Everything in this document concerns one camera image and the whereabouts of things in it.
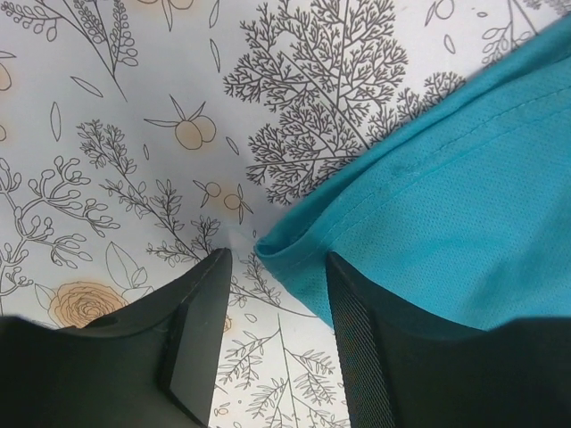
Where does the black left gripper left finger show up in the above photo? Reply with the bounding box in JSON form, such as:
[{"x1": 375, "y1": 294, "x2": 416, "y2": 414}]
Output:
[{"x1": 1, "y1": 249, "x2": 233, "y2": 427}]

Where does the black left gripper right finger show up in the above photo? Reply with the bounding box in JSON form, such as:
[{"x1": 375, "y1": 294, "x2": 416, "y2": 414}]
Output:
[{"x1": 326, "y1": 253, "x2": 570, "y2": 427}]

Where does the teal t shirt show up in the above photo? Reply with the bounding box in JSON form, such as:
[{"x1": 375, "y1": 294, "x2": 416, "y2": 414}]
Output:
[{"x1": 255, "y1": 18, "x2": 570, "y2": 329}]

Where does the floral patterned table mat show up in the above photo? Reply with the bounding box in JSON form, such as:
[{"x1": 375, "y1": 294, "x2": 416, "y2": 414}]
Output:
[{"x1": 1, "y1": 1, "x2": 570, "y2": 427}]

